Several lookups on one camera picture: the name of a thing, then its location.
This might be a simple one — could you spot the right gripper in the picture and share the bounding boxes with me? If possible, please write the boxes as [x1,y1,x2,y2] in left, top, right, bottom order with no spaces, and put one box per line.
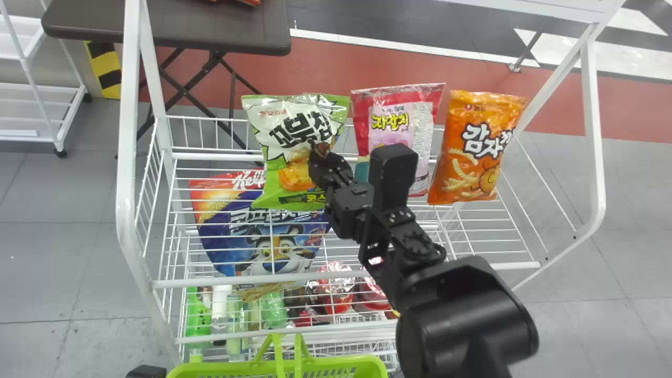
[308,141,376,240]

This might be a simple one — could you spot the green snack packet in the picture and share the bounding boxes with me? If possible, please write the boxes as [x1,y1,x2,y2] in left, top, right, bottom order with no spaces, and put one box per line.
[241,93,351,212]

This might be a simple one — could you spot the red snack packet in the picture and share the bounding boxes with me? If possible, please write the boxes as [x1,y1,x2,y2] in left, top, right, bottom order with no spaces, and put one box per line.
[351,83,446,197]

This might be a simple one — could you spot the blue cereal bag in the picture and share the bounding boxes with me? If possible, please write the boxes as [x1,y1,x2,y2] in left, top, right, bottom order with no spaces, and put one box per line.
[188,171,332,303]

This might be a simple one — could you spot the red noodle cup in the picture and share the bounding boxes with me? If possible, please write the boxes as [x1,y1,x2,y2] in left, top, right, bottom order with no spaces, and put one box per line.
[357,268,395,314]
[315,261,358,316]

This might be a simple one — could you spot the orange snack packet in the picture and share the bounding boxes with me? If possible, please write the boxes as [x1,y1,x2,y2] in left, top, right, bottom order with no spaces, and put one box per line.
[427,90,527,206]

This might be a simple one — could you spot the green bottle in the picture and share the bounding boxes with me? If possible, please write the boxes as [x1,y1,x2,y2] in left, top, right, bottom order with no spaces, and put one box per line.
[184,286,212,363]
[260,291,289,330]

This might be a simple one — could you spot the white bottle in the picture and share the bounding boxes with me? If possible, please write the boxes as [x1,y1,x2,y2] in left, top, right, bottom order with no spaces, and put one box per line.
[210,283,235,347]

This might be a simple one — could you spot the green basket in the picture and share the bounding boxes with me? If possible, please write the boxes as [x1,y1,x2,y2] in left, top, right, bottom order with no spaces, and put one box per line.
[166,333,389,378]

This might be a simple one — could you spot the dark side table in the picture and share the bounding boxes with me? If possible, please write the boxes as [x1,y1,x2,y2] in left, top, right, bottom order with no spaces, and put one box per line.
[41,0,292,154]

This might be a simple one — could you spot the white shelf trolley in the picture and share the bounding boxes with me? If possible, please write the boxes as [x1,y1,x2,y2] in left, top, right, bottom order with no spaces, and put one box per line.
[0,0,93,159]

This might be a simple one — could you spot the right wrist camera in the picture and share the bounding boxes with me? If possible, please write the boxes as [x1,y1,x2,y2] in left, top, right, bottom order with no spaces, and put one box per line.
[359,143,419,261]

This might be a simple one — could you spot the white wire rack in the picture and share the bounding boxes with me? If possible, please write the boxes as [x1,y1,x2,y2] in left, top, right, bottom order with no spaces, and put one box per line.
[115,0,626,378]

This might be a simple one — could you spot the yellow black striped post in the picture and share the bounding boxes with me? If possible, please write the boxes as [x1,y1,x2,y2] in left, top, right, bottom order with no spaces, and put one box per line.
[84,41,122,100]

